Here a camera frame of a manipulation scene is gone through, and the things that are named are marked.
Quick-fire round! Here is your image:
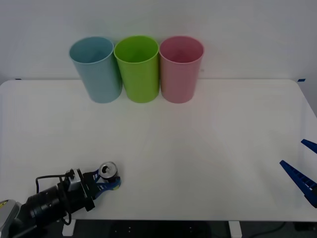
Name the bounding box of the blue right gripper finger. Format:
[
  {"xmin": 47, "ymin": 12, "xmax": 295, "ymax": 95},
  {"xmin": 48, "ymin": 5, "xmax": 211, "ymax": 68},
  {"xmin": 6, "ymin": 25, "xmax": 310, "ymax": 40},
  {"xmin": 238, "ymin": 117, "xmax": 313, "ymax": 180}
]
[
  {"xmin": 301, "ymin": 139, "xmax": 317, "ymax": 154},
  {"xmin": 279, "ymin": 160, "xmax": 317, "ymax": 208}
]

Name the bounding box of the green plastic bin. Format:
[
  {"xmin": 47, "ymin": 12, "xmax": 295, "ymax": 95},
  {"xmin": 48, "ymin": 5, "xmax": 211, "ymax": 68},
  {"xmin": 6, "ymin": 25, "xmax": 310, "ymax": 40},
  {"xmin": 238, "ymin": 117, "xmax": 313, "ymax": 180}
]
[{"xmin": 113, "ymin": 35, "xmax": 160, "ymax": 103}]

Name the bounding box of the pale blue plastic bin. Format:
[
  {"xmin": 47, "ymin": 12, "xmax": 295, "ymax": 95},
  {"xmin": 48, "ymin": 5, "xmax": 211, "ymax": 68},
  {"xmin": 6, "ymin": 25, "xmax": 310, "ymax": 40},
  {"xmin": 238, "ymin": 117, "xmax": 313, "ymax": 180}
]
[{"xmin": 68, "ymin": 36, "xmax": 123, "ymax": 104}]

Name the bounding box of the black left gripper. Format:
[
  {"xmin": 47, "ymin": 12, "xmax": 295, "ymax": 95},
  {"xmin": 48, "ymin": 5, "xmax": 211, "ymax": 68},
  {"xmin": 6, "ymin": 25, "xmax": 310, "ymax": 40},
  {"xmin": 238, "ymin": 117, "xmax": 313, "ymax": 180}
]
[{"xmin": 58, "ymin": 170, "xmax": 122, "ymax": 212}]

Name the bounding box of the pink plastic bin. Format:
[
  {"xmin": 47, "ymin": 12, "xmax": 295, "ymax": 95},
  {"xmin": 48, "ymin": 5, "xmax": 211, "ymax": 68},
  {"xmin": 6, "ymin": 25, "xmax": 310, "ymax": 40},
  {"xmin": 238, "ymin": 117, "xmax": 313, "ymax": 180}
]
[{"xmin": 159, "ymin": 35, "xmax": 205, "ymax": 104}]

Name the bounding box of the white table leg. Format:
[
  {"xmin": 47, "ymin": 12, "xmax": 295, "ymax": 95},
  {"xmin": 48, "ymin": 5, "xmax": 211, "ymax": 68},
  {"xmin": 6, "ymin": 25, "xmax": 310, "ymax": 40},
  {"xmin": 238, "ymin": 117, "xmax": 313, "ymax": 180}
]
[
  {"xmin": 228, "ymin": 221, "xmax": 242, "ymax": 238},
  {"xmin": 61, "ymin": 220, "xmax": 76, "ymax": 237}
]

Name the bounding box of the silver drink can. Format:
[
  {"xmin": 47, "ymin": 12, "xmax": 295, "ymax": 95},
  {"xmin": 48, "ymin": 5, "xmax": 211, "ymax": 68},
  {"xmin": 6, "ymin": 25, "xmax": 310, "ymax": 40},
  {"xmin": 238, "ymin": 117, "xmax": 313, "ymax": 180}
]
[{"xmin": 98, "ymin": 161, "xmax": 121, "ymax": 191}]

